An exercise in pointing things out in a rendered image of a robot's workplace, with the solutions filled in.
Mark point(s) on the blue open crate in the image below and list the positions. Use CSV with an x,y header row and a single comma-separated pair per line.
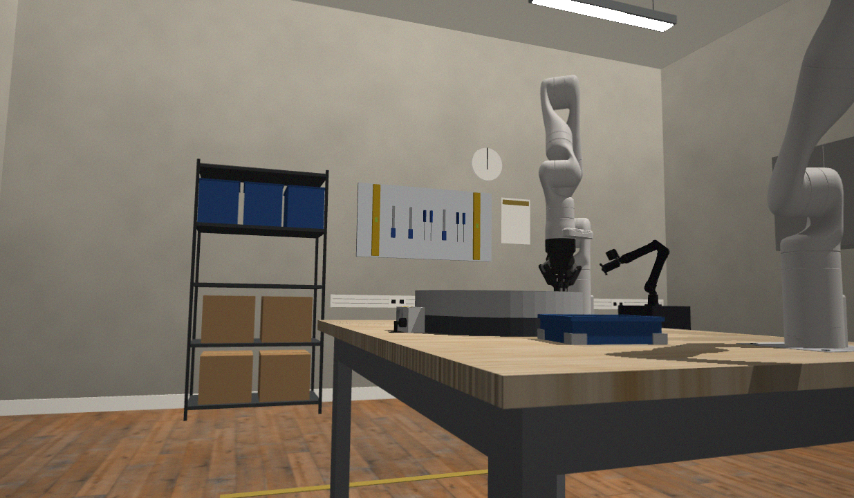
x,y
602,329

